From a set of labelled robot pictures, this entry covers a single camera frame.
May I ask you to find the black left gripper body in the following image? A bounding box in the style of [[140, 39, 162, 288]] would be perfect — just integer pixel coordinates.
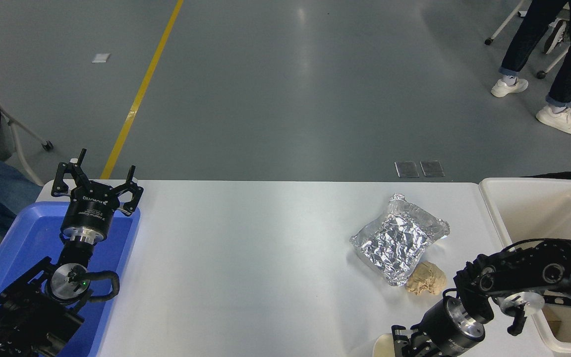
[[61, 180, 122, 235]]

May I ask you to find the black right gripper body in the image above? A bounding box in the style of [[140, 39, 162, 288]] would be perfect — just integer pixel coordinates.
[[410, 299, 472, 357]]

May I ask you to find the pale paper cup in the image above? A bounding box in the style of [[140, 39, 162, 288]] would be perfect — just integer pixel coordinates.
[[372, 333, 396, 357]]

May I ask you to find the crumpled tan paper ball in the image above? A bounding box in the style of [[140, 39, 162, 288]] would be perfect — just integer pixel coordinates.
[[405, 261, 448, 297]]

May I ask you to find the blue plastic tray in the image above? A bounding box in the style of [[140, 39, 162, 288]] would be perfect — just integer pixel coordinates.
[[0, 201, 141, 357]]

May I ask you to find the crumpled silver foil tray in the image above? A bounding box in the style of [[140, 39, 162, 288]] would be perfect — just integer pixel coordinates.
[[349, 193, 451, 287]]

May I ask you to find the large pale plastic bin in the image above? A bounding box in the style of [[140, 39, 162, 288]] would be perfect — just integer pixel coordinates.
[[479, 178, 571, 356]]

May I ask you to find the grey metal floor plate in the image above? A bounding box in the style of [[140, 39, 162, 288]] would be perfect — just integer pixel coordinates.
[[420, 160, 445, 178], [395, 161, 420, 178]]

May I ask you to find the dark shoe sole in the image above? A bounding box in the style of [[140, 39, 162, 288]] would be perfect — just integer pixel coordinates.
[[543, 19, 569, 55]]

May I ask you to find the white wheeled furniture frame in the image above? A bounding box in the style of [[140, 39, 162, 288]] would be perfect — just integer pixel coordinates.
[[484, 0, 571, 93]]

